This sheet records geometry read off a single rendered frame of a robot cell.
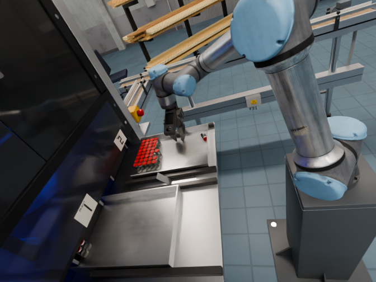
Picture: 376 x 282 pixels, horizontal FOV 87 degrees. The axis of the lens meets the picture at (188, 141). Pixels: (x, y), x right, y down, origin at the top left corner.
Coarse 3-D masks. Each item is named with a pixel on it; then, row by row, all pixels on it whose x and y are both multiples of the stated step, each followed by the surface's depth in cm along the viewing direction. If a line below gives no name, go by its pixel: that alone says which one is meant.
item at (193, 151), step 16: (192, 128) 98; (208, 128) 95; (176, 144) 96; (192, 144) 92; (208, 144) 86; (160, 160) 91; (176, 160) 88; (192, 160) 85; (208, 160) 78; (144, 176) 84
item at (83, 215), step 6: (84, 198) 63; (90, 198) 66; (90, 204) 65; (96, 204) 68; (78, 210) 60; (84, 210) 62; (78, 216) 60; (84, 216) 62; (90, 216) 64; (84, 222) 62
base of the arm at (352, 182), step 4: (356, 164) 63; (356, 168) 63; (352, 172) 62; (356, 172) 64; (352, 176) 63; (356, 176) 65; (352, 180) 63; (356, 180) 64; (348, 184) 63; (352, 184) 64; (356, 184) 65; (348, 188) 64
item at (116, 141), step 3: (120, 132) 90; (117, 135) 87; (120, 135) 89; (123, 135) 91; (123, 138) 91; (114, 141) 84; (117, 141) 86; (117, 144) 86; (120, 144) 88; (123, 144) 90; (120, 147) 88; (120, 150) 87
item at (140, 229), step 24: (144, 192) 77; (168, 192) 76; (120, 216) 75; (144, 216) 71; (168, 216) 68; (96, 240) 70; (120, 240) 67; (144, 240) 64; (168, 240) 62; (96, 264) 64; (120, 264) 61; (144, 264) 55; (168, 264) 54
